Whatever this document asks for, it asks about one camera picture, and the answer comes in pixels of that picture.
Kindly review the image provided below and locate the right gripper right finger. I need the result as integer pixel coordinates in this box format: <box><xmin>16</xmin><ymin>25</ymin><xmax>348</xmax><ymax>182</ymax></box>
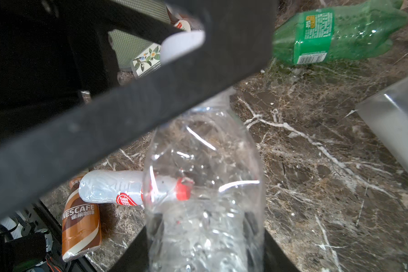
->
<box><xmin>264</xmin><ymin>230</ymin><xmax>300</xmax><ymax>272</ymax></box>

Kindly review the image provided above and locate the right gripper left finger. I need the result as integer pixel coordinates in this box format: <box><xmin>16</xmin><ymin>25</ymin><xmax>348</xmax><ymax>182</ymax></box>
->
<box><xmin>109</xmin><ymin>227</ymin><xmax>149</xmax><ymax>272</ymax></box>

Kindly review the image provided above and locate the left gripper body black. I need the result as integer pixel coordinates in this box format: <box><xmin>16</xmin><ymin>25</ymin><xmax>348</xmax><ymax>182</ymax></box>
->
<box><xmin>0</xmin><ymin>1</ymin><xmax>173</xmax><ymax>145</ymax></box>

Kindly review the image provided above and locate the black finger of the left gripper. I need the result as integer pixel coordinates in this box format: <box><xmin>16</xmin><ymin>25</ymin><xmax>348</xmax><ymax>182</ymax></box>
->
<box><xmin>0</xmin><ymin>1</ymin><xmax>277</xmax><ymax>220</ymax></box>

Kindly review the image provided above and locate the clear ribbed bottle white cap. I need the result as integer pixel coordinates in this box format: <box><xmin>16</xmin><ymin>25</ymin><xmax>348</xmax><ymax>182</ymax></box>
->
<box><xmin>143</xmin><ymin>88</ymin><xmax>265</xmax><ymax>272</ymax></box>

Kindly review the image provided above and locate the green mesh bin with liner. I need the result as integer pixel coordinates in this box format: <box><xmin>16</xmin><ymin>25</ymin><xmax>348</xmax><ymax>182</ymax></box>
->
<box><xmin>109</xmin><ymin>0</ymin><xmax>170</xmax><ymax>71</ymax></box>

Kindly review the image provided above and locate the brown Nescafe bottle near bin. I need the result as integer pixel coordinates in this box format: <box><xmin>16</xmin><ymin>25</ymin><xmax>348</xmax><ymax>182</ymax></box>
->
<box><xmin>166</xmin><ymin>5</ymin><xmax>204</xmax><ymax>32</ymax></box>

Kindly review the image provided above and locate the brown Nescafe bottle front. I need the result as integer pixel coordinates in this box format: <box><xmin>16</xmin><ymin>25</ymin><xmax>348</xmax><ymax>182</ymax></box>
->
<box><xmin>62</xmin><ymin>170</ymin><xmax>102</xmax><ymax>262</ymax></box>

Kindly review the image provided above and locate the white bottle red cap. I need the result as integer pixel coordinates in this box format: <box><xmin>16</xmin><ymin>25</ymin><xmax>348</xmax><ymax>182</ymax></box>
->
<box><xmin>79</xmin><ymin>170</ymin><xmax>194</xmax><ymax>206</ymax></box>

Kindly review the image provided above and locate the green soda bottle yellow cap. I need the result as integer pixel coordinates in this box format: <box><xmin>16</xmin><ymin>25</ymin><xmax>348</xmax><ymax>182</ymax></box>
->
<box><xmin>272</xmin><ymin>1</ymin><xmax>408</xmax><ymax>65</ymax></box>

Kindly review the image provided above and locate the white floral label bottle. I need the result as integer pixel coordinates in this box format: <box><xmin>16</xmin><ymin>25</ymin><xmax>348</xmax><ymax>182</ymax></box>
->
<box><xmin>130</xmin><ymin>43</ymin><xmax>161</xmax><ymax>78</ymax></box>

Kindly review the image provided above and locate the square matcha label bottle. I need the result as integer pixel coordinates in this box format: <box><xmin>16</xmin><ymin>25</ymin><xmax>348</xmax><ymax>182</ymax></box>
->
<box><xmin>355</xmin><ymin>77</ymin><xmax>408</xmax><ymax>173</ymax></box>

